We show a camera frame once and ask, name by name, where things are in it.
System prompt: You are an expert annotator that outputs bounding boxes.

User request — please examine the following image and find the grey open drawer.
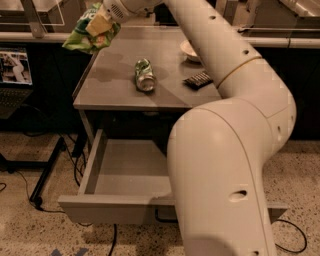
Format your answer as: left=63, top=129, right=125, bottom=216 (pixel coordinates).
left=58, top=131, right=286, bottom=230

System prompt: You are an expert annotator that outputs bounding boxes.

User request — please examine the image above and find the black floor cable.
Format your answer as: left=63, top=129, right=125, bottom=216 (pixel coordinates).
left=107, top=223, right=118, bottom=256
left=273, top=218, right=308, bottom=254

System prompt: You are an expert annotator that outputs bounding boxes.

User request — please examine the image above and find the white paper bowl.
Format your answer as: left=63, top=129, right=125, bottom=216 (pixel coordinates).
left=180, top=40, right=200, bottom=63

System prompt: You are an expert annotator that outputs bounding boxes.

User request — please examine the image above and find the grey metal table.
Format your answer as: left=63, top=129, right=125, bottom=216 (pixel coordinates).
left=72, top=26, right=223, bottom=158

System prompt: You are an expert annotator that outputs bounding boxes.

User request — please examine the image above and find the black laptop stand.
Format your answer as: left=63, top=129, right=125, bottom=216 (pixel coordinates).
left=0, top=137, right=66, bottom=211

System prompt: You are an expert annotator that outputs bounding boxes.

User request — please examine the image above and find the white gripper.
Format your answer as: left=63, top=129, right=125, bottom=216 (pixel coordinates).
left=86, top=0, right=163, bottom=37

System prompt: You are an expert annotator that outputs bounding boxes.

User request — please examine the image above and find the black floor cable right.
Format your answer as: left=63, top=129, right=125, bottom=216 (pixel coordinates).
left=273, top=218, right=308, bottom=254

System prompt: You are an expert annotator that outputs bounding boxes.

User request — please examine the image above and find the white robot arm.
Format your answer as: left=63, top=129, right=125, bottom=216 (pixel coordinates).
left=99, top=0, right=296, bottom=256

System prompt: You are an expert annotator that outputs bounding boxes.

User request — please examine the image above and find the laptop computer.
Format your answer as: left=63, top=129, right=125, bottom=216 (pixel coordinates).
left=0, top=47, right=34, bottom=119

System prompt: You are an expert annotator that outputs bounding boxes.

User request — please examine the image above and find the black floor cable centre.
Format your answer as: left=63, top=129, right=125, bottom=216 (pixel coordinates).
left=107, top=223, right=118, bottom=256

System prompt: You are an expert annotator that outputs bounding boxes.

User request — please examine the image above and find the green soda can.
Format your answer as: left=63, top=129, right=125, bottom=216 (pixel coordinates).
left=135, top=58, right=157, bottom=92

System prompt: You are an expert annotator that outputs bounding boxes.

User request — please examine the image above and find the green rice chip bag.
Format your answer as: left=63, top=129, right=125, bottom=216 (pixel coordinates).
left=63, top=2, right=121, bottom=54

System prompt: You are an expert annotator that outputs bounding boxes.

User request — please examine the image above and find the black drawer handle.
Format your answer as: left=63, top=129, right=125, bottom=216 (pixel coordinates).
left=154, top=209, right=178, bottom=223

